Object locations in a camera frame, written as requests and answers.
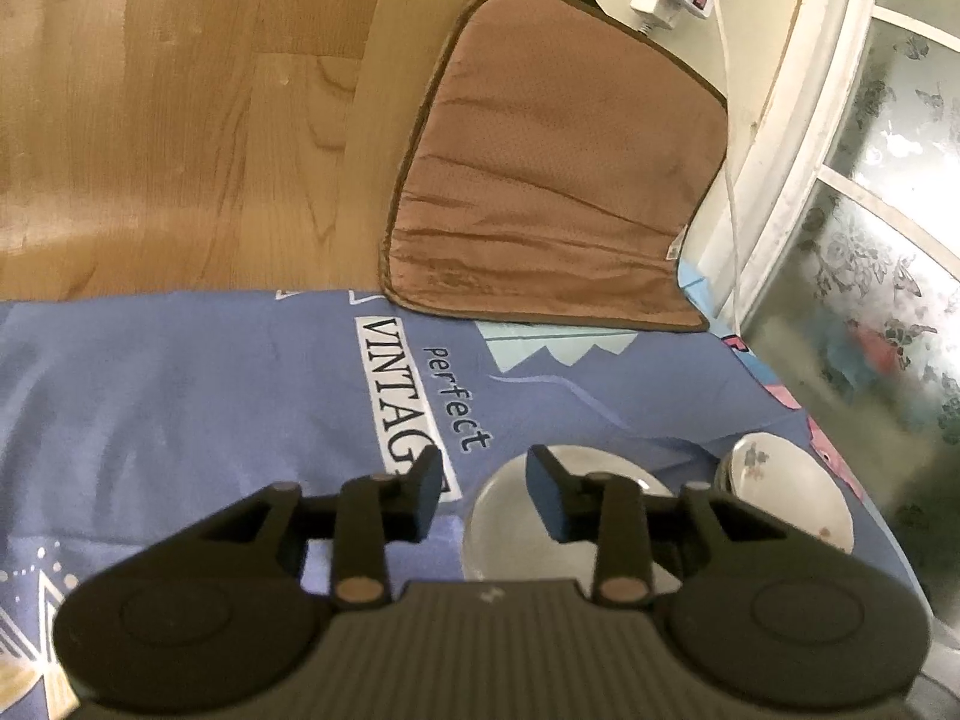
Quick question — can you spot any white framed floral glass door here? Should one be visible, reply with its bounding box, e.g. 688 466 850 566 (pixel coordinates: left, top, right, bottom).
720 0 960 616

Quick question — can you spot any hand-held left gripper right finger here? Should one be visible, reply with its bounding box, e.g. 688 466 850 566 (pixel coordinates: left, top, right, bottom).
525 445 788 608

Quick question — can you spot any blue printed tablecloth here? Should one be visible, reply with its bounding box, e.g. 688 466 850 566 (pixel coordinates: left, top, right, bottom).
0 270 931 720

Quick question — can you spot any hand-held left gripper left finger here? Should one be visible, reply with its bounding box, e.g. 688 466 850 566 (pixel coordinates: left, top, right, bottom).
180 445 443 608

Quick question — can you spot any white plate with grey flower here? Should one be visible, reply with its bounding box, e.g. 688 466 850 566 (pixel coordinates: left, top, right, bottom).
463 446 676 601
716 435 856 556

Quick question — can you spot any brown seat cushion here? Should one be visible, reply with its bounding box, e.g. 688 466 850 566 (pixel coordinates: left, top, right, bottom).
380 0 730 333

